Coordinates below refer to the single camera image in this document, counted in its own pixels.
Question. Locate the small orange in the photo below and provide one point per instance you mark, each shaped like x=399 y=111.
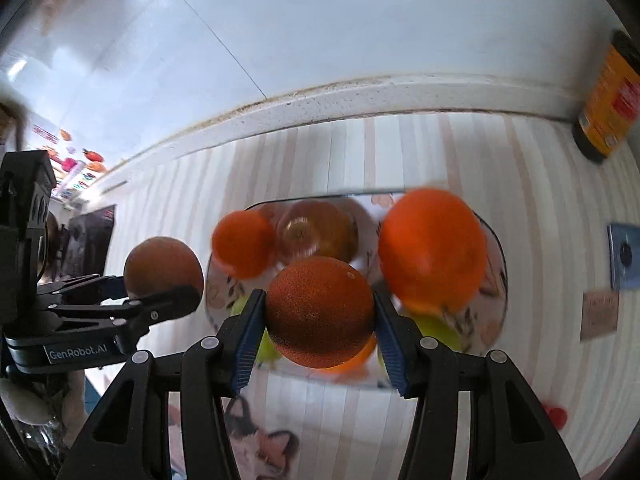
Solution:
x=362 y=355
x=243 y=250

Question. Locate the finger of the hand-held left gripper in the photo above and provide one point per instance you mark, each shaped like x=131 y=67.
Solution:
x=150 y=312
x=112 y=287

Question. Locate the colourful wall sticker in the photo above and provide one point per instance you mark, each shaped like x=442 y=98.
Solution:
x=75 y=165

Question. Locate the small brown card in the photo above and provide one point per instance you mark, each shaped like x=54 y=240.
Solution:
x=600 y=315

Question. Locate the striped cat print tablecloth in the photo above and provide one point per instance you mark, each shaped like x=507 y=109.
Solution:
x=450 y=160

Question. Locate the brown round fruit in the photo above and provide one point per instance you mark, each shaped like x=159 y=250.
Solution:
x=320 y=232
x=162 y=272

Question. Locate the cherry tomato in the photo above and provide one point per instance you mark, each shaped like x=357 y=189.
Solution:
x=555 y=416

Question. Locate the blue kitchen cabinet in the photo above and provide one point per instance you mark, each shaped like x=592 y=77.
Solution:
x=93 y=392

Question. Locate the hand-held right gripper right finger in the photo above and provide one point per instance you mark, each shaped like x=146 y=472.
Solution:
x=392 y=345

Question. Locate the dark red orange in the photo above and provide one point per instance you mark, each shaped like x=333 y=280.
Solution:
x=320 y=310

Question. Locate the black gas stove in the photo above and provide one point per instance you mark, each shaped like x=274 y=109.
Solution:
x=90 y=245

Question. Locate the large orange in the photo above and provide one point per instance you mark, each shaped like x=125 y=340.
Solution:
x=430 y=250

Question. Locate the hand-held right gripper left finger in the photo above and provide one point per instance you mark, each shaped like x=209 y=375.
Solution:
x=247 y=345

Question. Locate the green apple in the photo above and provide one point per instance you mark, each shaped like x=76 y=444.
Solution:
x=239 y=306
x=435 y=332

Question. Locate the blue smartphone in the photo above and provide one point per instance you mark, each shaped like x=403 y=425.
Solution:
x=625 y=255

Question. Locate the floral oval plate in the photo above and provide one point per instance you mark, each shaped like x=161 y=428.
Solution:
x=482 y=330

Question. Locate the soy sauce bottle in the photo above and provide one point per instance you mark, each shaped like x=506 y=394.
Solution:
x=610 y=105

